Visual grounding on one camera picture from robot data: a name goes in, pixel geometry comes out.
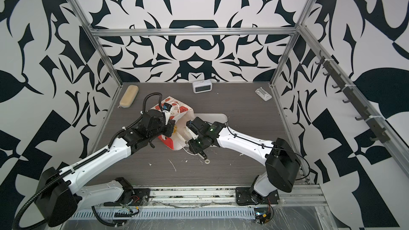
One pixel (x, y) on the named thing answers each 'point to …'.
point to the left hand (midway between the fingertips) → (174, 118)
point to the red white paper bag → (179, 112)
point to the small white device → (263, 94)
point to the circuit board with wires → (263, 214)
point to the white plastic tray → (212, 117)
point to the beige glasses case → (129, 96)
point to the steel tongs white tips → (203, 156)
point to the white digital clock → (202, 86)
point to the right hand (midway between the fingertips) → (193, 147)
